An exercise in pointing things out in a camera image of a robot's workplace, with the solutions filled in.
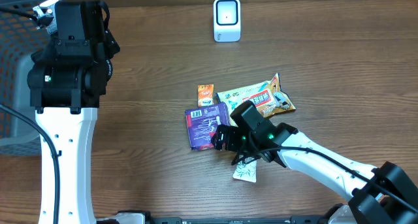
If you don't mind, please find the white floral tube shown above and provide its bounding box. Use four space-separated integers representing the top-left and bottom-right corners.
233 161 257 183

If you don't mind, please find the red purple snack packet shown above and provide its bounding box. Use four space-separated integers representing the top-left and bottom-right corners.
185 103 230 151

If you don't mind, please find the small orange box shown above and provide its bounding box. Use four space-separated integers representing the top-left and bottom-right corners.
198 84 214 107

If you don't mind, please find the gold wet wipes pack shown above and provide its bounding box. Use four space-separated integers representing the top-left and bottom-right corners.
216 72 297 118

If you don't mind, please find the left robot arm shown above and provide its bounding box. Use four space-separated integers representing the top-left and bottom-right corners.
27 0 120 223

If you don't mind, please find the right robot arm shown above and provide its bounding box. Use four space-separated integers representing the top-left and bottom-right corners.
212 101 417 224

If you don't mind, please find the white barcode scanner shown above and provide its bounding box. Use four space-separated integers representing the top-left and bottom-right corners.
213 0 241 42

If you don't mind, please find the grey plastic mesh basket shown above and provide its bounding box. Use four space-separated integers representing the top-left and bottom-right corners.
1 0 50 156

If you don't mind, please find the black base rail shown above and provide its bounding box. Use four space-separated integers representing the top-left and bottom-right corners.
96 212 356 224

